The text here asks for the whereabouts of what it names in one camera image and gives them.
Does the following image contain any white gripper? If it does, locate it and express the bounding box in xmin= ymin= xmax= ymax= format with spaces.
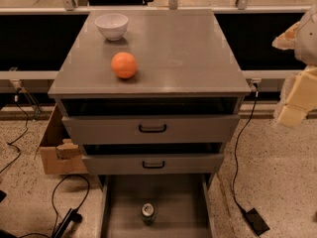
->
xmin=272 ymin=4 xmax=317 ymax=128

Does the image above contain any green soda can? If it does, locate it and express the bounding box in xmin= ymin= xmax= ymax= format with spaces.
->
xmin=141 ymin=203 xmax=156 ymax=225

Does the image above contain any grey drawer cabinet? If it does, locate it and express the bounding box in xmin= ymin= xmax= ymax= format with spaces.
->
xmin=48 ymin=9 xmax=252 ymax=180

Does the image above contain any top grey drawer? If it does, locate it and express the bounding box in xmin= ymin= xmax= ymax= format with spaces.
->
xmin=62 ymin=115 xmax=240 ymax=145

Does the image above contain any grey drawer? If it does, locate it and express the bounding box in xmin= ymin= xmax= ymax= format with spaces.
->
xmin=62 ymin=115 xmax=240 ymax=145
xmin=97 ymin=174 xmax=216 ymax=238
xmin=82 ymin=154 xmax=224 ymax=175

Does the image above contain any middle grey drawer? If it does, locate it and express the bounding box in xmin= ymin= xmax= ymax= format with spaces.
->
xmin=82 ymin=154 xmax=224 ymax=175

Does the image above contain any bottom grey drawer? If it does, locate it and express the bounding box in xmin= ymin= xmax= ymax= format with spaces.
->
xmin=97 ymin=174 xmax=216 ymax=238

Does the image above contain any black power adapter right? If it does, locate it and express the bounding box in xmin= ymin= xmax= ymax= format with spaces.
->
xmin=244 ymin=208 xmax=269 ymax=236

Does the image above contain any orange ball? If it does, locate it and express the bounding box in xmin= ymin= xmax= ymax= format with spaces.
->
xmin=111 ymin=53 xmax=137 ymax=79

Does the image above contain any white ceramic bowl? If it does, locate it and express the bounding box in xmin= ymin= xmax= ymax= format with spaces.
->
xmin=95 ymin=13 xmax=128 ymax=41

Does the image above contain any cardboard box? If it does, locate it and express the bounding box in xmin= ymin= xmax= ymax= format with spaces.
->
xmin=39 ymin=106 xmax=87 ymax=175

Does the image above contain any black device left floor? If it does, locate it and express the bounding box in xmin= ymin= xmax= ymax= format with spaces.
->
xmin=52 ymin=208 xmax=82 ymax=238

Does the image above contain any black cable right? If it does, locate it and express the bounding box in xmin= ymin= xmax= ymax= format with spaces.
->
xmin=230 ymin=86 xmax=260 ymax=213

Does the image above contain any black cable left floor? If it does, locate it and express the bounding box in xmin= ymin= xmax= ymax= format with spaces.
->
xmin=19 ymin=174 xmax=91 ymax=238

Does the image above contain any thin black cable far left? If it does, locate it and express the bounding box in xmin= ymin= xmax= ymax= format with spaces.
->
xmin=0 ymin=88 xmax=30 ymax=175

